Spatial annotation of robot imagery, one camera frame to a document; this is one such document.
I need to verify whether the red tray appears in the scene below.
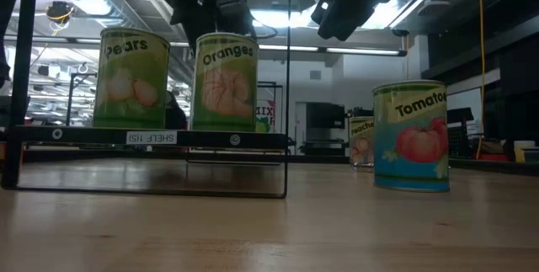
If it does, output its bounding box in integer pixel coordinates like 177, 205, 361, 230
475, 152, 511, 163

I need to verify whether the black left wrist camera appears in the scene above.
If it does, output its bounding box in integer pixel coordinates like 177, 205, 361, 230
216, 0, 253, 35

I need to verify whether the person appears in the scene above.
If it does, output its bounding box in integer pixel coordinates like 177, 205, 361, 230
165, 90, 189, 131

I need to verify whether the black rack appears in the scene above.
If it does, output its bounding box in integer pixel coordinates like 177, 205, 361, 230
446, 107, 476, 159

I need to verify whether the whiteboard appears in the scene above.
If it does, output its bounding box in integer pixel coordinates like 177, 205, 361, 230
446, 86, 483, 136

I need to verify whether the white shelf label sticker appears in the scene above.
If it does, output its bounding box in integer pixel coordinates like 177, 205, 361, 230
125, 131, 179, 146

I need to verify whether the black ceiling cable reel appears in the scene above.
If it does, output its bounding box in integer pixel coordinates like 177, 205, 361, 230
45, 1, 77, 25

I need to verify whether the black monitor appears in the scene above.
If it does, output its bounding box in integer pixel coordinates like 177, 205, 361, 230
306, 102, 346, 130

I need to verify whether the blue tomatoes can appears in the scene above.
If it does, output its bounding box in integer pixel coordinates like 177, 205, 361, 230
372, 79, 451, 194

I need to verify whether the green pears can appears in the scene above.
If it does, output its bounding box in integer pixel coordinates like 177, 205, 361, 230
93, 26, 171, 130

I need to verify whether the colourful printed sign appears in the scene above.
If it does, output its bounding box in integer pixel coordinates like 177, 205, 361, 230
257, 99, 277, 134

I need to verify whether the wooden shelf with black frame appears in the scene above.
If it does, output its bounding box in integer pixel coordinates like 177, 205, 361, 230
1, 0, 292, 200

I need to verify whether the white tube light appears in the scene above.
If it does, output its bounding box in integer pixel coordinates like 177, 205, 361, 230
257, 44, 408, 57

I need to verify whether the yellow hanging cable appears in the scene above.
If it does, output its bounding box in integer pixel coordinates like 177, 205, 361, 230
477, 0, 486, 160

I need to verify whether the black metal stand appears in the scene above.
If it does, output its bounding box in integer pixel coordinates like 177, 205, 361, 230
66, 72, 97, 126

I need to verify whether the green oranges can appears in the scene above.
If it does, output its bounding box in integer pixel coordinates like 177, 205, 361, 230
191, 31, 260, 133

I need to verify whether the yellow white container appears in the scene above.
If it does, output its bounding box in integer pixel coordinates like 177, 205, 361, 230
513, 139, 536, 163

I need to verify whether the black aluminium table frame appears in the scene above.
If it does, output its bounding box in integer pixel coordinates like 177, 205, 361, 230
20, 147, 539, 177

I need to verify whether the peaches can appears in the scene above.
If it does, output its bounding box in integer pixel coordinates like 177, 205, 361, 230
348, 115, 376, 168

